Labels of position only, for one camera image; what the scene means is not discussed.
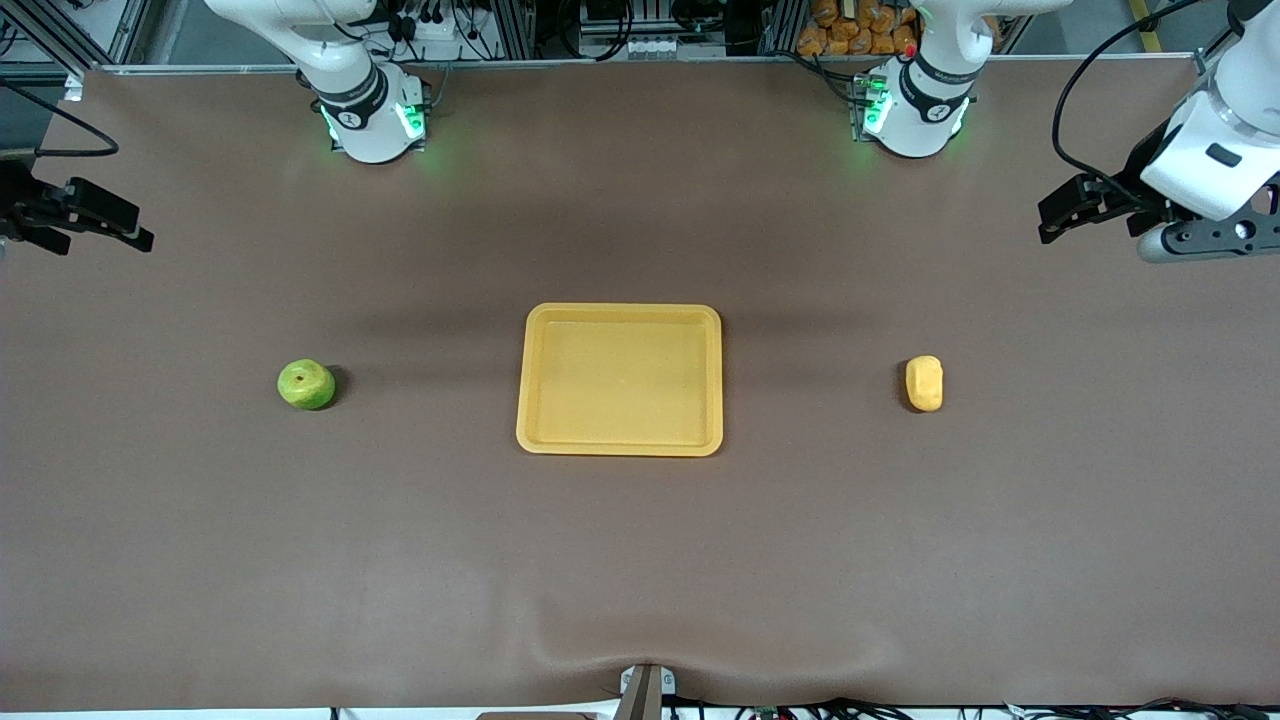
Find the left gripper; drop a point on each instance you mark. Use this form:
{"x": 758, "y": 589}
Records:
{"x": 1133, "y": 182}

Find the yellow potato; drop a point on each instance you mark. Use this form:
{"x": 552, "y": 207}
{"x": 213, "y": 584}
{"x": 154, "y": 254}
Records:
{"x": 924, "y": 384}

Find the green apple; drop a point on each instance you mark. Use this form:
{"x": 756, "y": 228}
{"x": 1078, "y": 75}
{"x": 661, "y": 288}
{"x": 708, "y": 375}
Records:
{"x": 306, "y": 385}

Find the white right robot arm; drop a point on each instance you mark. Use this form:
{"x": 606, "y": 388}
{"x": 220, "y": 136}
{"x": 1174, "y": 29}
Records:
{"x": 370, "y": 130}

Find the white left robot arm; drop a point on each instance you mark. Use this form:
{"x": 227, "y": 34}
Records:
{"x": 925, "y": 120}

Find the yellow plastic tray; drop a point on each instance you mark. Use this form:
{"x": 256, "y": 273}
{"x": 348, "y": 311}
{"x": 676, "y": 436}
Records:
{"x": 620, "y": 380}

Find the white power strip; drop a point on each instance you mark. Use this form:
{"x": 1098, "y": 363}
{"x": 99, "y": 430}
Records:
{"x": 435, "y": 45}

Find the brown table cover mat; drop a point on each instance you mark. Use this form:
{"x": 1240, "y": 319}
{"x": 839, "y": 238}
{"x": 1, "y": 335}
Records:
{"x": 640, "y": 560}

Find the aluminium frame post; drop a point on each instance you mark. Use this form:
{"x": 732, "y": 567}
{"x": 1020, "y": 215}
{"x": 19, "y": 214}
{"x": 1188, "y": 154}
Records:
{"x": 780, "y": 28}
{"x": 512, "y": 30}

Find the silver table edge rail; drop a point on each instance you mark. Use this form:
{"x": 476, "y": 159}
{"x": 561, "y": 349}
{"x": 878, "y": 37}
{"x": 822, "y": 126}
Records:
{"x": 650, "y": 62}

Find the metal clamp bracket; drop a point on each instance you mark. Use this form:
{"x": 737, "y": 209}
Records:
{"x": 645, "y": 690}

